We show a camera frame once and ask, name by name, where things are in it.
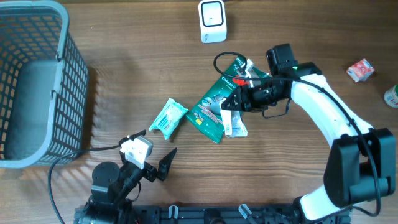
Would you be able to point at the white tissue pack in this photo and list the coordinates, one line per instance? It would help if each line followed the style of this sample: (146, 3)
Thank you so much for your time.
(232, 122)

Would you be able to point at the grey plastic shopping basket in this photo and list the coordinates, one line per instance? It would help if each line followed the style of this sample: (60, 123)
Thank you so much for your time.
(44, 86)

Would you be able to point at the white barcode scanner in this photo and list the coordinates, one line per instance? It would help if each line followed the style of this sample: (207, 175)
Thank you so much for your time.
(213, 26)

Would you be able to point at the green lidded jar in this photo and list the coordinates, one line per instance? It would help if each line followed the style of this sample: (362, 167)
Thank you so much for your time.
(391, 98)

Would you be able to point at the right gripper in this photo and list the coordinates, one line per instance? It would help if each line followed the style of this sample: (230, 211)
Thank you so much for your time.
(250, 103)

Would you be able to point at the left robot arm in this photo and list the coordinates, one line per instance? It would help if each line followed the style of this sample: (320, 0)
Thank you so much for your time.
(108, 202)

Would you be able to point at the green 3M gloves package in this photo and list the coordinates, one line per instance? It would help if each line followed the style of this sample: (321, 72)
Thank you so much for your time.
(206, 114)

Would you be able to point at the teal wet wipes pack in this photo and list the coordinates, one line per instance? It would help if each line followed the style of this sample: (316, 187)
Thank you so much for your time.
(169, 118)

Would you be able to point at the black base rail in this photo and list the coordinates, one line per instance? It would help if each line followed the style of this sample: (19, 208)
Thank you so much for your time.
(275, 213)

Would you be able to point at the red snack packet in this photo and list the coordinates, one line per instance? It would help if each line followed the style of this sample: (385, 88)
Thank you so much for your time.
(360, 71)

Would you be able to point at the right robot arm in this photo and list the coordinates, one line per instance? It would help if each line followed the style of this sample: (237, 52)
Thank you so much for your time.
(361, 166)

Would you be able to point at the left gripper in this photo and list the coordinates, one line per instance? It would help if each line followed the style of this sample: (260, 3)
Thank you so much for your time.
(151, 173)

